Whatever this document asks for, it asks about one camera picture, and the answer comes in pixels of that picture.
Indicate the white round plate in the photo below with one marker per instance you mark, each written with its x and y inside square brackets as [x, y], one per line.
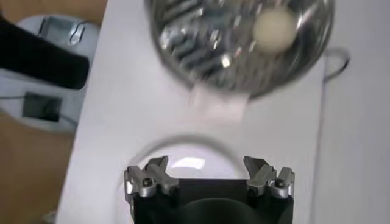
[198, 155]

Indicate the white and black robot body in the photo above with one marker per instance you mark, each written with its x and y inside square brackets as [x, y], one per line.
[9, 88]

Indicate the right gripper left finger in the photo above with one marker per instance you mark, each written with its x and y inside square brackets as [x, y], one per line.
[143, 182]

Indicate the stainless steel steamer basket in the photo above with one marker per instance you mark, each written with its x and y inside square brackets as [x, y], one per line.
[198, 45]

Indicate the white steamed baozi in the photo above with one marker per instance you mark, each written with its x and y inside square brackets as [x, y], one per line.
[274, 29]

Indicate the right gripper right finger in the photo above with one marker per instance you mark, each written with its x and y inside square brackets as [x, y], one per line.
[262, 176]

